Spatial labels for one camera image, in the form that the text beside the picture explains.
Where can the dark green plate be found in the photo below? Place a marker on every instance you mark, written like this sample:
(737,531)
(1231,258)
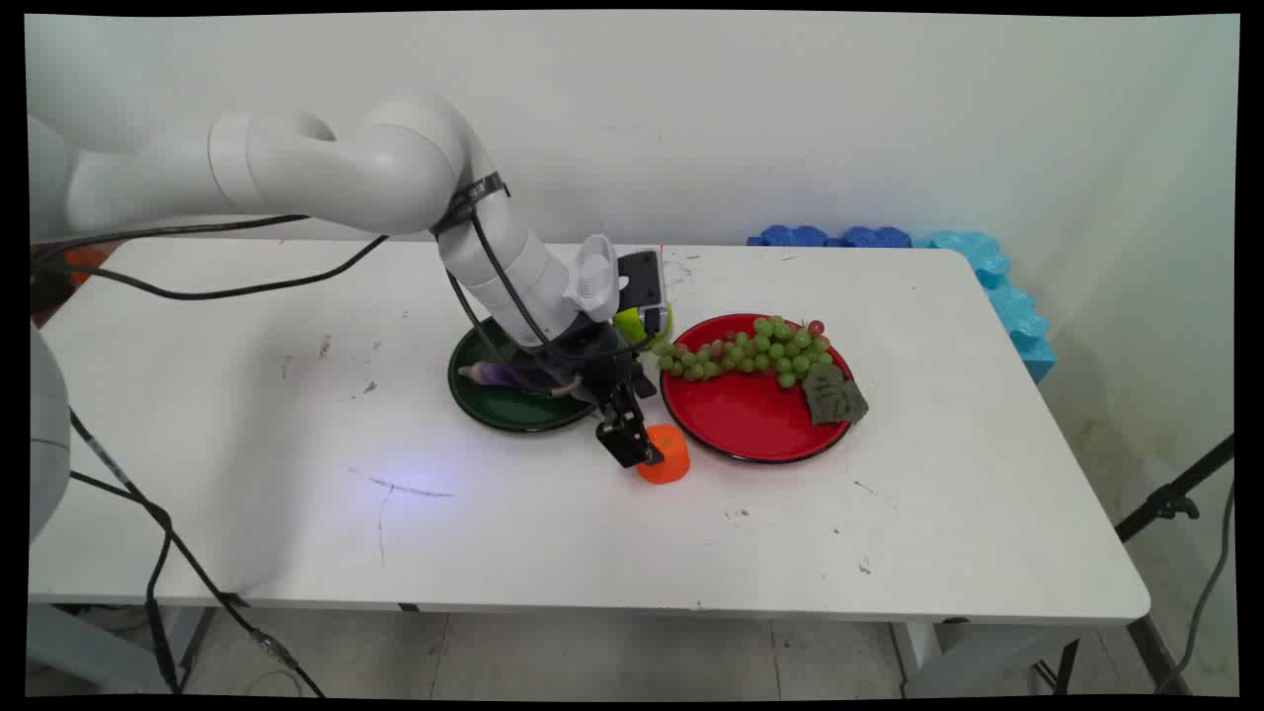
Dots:
(494,400)

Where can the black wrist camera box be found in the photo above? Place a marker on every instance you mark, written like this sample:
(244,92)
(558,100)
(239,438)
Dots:
(640,281)

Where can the red round plate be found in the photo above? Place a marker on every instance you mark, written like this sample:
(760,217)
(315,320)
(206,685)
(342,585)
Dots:
(741,420)

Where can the black tripod stand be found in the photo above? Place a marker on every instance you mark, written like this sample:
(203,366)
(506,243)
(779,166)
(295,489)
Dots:
(1170,499)

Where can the green toy grape bunch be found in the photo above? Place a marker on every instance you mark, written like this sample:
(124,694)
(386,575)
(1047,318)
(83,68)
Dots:
(750,351)

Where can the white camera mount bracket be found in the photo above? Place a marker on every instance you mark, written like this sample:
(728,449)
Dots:
(592,281)

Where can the orange toy carrot piece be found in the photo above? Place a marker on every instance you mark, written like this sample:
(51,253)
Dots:
(671,456)

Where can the green fabric grape leaf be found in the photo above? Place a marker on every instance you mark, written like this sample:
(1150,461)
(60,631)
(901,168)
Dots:
(832,395)

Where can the orange object behind table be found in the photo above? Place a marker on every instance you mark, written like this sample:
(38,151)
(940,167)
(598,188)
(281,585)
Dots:
(84,262)

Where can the green toy apple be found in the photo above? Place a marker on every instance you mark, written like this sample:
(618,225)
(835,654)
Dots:
(632,323)

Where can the light blue foam mat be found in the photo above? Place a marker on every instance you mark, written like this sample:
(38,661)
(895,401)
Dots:
(1007,296)

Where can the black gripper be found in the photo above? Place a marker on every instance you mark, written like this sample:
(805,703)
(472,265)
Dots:
(604,363)

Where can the purple toy eggplant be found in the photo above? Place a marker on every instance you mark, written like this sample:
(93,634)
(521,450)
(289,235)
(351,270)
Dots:
(499,375)

